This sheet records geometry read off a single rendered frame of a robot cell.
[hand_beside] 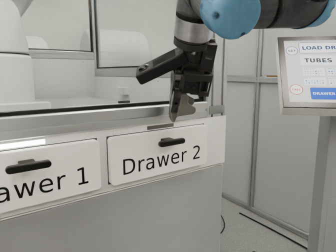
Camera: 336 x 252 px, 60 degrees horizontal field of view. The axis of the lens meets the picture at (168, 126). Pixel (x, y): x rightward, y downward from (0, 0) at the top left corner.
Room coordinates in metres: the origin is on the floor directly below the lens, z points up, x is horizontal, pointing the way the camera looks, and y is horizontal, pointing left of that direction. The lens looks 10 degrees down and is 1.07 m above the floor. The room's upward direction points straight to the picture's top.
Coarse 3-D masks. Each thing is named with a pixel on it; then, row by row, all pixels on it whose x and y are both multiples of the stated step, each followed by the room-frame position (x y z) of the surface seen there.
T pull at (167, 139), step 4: (160, 140) 0.69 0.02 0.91; (164, 140) 0.67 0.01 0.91; (168, 140) 0.67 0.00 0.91; (172, 140) 0.67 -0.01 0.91; (176, 140) 0.68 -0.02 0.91; (180, 140) 0.69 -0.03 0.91; (184, 140) 0.69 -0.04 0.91; (160, 144) 0.65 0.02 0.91; (164, 144) 0.66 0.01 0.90; (168, 144) 0.67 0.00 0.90; (172, 144) 0.67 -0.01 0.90
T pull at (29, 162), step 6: (18, 162) 0.50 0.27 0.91; (24, 162) 0.50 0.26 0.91; (30, 162) 0.50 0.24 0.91; (36, 162) 0.50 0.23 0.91; (42, 162) 0.50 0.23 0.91; (48, 162) 0.51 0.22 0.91; (6, 168) 0.47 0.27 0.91; (12, 168) 0.47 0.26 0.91; (18, 168) 0.48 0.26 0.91; (24, 168) 0.49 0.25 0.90; (30, 168) 0.49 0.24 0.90; (36, 168) 0.50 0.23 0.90
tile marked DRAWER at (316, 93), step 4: (312, 88) 0.95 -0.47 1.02; (316, 88) 0.95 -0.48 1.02; (320, 88) 0.95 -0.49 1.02; (324, 88) 0.94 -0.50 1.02; (328, 88) 0.94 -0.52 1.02; (332, 88) 0.94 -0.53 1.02; (312, 92) 0.94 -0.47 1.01; (316, 92) 0.94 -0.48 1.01; (320, 92) 0.94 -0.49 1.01; (324, 92) 0.93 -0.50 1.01; (328, 92) 0.93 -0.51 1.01; (332, 92) 0.93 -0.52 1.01; (312, 96) 0.93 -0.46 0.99; (316, 96) 0.93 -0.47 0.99; (320, 96) 0.93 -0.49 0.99; (324, 96) 0.92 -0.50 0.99; (328, 96) 0.92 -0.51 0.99; (332, 96) 0.92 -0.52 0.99
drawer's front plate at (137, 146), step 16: (176, 128) 0.73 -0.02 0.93; (192, 128) 0.75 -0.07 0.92; (112, 144) 0.62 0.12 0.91; (128, 144) 0.64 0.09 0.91; (144, 144) 0.67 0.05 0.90; (176, 144) 0.72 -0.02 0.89; (192, 144) 0.76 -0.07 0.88; (112, 160) 0.62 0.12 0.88; (128, 160) 0.64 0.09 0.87; (144, 160) 0.67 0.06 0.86; (160, 160) 0.70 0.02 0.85; (176, 160) 0.72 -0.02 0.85; (192, 160) 0.76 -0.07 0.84; (112, 176) 0.62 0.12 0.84; (128, 176) 0.64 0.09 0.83; (144, 176) 0.67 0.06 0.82
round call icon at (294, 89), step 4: (288, 84) 0.97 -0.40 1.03; (292, 84) 0.97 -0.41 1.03; (296, 84) 0.97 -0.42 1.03; (300, 84) 0.97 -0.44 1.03; (292, 88) 0.96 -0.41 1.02; (296, 88) 0.96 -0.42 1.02; (300, 88) 0.96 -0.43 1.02; (292, 92) 0.95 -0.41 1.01; (296, 92) 0.95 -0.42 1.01; (300, 92) 0.95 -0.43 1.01
